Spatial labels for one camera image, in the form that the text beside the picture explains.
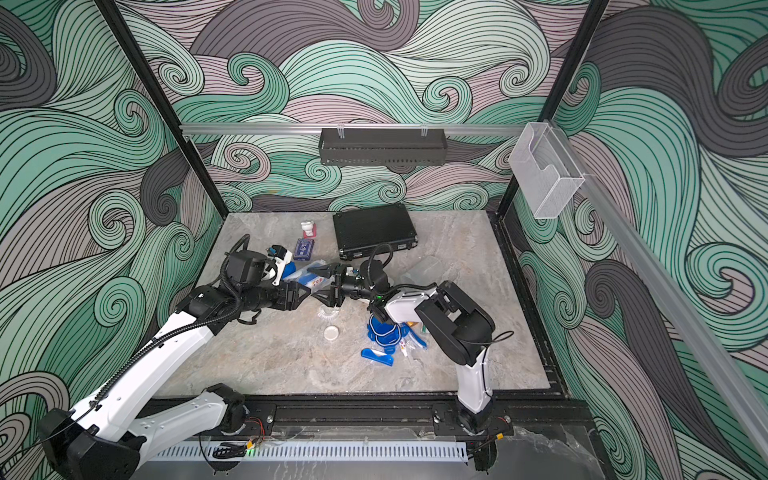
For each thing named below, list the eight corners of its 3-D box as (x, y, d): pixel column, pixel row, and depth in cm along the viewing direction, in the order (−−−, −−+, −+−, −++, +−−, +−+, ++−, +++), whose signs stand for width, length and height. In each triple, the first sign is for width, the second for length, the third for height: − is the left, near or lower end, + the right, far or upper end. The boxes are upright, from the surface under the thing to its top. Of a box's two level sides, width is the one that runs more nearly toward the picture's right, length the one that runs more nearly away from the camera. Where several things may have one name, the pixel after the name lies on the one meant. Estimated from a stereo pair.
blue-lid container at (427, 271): (411, 296, 99) (413, 285, 93) (398, 279, 103) (399, 267, 98) (445, 277, 104) (449, 265, 98) (431, 261, 108) (434, 249, 103)
